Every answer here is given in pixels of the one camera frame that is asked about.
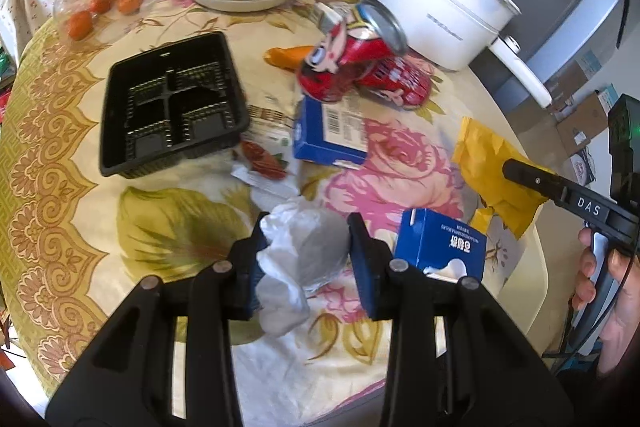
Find white electric cooking pot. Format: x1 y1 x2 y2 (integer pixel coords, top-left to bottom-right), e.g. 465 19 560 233
378 0 552 108

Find floral tablecloth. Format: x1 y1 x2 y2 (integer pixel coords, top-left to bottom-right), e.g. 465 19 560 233
1 0 514 426

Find black plastic food tray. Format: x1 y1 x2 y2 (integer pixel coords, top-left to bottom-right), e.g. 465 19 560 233
99 31 250 179

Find red milk drink can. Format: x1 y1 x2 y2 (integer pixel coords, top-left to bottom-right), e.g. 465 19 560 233
296 0 408 103

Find person right hand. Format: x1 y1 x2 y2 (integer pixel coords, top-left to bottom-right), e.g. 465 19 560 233
570 226 640 375

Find blue barcode carton box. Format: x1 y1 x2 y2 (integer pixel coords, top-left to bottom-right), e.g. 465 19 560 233
293 91 368 170

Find orange peel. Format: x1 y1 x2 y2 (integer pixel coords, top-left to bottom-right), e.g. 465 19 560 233
262 46 314 70

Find white nut snack packet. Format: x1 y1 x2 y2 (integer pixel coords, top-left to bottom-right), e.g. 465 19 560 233
231 105 302 199

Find white tissue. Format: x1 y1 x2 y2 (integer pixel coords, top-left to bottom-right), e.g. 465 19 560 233
255 196 350 337

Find cardboard boxes on floor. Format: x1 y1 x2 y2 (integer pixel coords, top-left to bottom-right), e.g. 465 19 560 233
547 51 618 185

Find yellow snack wrapper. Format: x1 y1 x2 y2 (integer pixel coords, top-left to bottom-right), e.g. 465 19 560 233
452 117 548 239

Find blue tissue box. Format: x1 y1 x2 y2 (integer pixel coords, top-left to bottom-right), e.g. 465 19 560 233
394 208 487 283

